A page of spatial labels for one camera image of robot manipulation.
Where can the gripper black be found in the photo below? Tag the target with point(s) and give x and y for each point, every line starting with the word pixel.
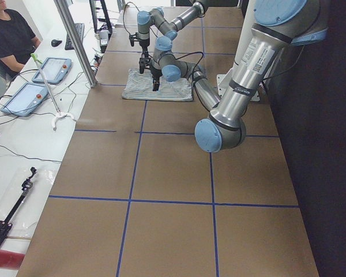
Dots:
pixel 155 77
pixel 144 51

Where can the navy white striped polo shirt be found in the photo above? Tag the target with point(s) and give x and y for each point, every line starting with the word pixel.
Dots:
pixel 140 87

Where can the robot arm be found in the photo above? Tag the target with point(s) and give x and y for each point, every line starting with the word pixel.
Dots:
pixel 156 18
pixel 274 25

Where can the black computer mouse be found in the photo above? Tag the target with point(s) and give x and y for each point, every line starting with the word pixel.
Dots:
pixel 55 42

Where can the far blue teach pendant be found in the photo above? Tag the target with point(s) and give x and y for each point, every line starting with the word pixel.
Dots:
pixel 55 69

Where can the blue teach pendant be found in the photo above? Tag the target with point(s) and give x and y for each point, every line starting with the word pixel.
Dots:
pixel 25 100
pixel 55 69

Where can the white grabber stick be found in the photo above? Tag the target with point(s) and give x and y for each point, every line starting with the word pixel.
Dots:
pixel 60 114

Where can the near blue teach pendant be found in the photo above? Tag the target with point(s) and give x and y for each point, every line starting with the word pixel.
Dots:
pixel 25 100

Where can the person in black shirt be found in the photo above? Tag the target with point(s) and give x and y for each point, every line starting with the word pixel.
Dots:
pixel 17 40

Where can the black tripod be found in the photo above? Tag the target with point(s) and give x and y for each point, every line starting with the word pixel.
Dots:
pixel 6 225

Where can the red cylinder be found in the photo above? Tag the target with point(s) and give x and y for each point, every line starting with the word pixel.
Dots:
pixel 10 260

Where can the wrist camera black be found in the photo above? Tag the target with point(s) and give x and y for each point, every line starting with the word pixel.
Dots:
pixel 133 38

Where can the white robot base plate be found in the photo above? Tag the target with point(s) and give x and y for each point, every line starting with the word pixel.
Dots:
pixel 225 81

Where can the aluminium frame post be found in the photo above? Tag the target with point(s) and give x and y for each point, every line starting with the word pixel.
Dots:
pixel 70 28

